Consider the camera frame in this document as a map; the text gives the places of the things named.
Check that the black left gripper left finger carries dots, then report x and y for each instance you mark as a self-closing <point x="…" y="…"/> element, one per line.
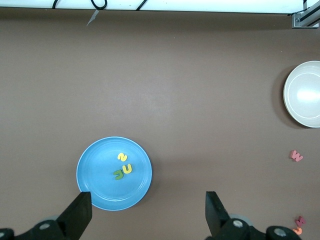
<point x="62" y="227"/>

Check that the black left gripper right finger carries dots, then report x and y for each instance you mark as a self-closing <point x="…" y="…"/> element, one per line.
<point x="225" y="227"/>

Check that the green foam letter n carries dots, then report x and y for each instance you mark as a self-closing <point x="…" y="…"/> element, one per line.
<point x="117" y="177"/>

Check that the yellow foam letter u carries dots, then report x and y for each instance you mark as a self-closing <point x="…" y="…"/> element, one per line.
<point x="127" y="172"/>

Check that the yellow foam letter s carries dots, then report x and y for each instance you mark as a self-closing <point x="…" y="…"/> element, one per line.
<point x="122" y="157"/>

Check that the orange foam letter t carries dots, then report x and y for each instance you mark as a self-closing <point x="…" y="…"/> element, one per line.
<point x="297" y="230"/>

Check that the blue plate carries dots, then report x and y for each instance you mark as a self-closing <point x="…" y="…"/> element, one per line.
<point x="100" y="162"/>

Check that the dark red foam letter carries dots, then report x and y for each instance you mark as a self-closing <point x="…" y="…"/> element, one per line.
<point x="300" y="221"/>

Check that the pink foam letter w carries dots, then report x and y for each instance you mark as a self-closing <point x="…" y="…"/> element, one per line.
<point x="296" y="156"/>

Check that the beige plate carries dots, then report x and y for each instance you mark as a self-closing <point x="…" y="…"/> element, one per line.
<point x="305" y="95"/>

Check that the brown table cover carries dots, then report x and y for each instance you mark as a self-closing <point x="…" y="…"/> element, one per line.
<point x="175" y="75"/>

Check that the small grey paper flap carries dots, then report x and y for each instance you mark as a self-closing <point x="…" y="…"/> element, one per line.
<point x="92" y="18"/>

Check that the grey metal beam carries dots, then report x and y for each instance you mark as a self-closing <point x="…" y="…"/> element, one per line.
<point x="312" y="12"/>

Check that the silver metal bracket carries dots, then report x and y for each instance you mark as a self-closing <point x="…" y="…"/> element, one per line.
<point x="298" y="21"/>

